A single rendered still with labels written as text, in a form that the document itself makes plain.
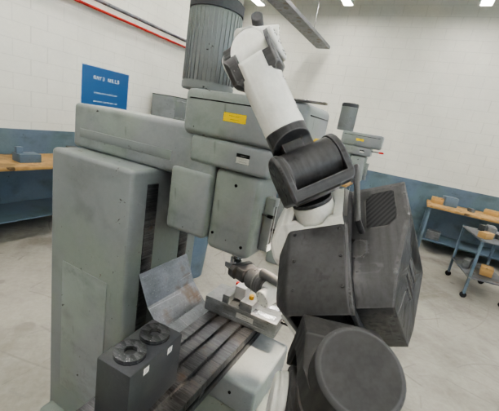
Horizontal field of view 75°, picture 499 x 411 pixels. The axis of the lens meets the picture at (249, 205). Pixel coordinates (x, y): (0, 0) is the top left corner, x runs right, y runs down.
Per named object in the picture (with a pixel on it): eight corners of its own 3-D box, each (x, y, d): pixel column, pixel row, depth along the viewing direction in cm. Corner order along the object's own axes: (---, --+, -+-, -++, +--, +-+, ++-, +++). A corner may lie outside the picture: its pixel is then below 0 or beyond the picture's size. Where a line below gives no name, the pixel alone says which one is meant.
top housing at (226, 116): (322, 155, 123) (332, 111, 119) (299, 156, 100) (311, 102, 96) (218, 134, 142) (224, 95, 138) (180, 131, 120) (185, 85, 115)
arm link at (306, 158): (320, 110, 66) (348, 171, 65) (307, 125, 75) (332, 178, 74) (270, 130, 64) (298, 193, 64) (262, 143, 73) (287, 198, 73)
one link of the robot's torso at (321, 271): (443, 381, 64) (417, 242, 89) (422, 287, 45) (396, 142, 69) (302, 372, 78) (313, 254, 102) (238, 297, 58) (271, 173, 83)
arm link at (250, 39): (229, 39, 86) (214, 44, 69) (262, 16, 82) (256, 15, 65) (249, 77, 90) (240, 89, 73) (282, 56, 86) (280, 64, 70)
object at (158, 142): (240, 179, 139) (248, 133, 134) (210, 184, 119) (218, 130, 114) (112, 146, 172) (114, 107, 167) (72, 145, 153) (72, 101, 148)
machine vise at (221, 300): (284, 321, 149) (289, 301, 147) (273, 339, 136) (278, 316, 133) (219, 294, 163) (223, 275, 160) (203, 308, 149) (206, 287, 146)
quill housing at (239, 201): (268, 248, 136) (283, 174, 128) (245, 262, 118) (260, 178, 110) (230, 234, 144) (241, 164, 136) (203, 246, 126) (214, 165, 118)
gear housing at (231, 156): (293, 175, 128) (298, 150, 126) (267, 180, 107) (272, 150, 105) (223, 158, 143) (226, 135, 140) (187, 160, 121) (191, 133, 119)
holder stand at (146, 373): (176, 382, 107) (183, 329, 102) (125, 435, 87) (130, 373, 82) (147, 365, 111) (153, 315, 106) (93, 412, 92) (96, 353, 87)
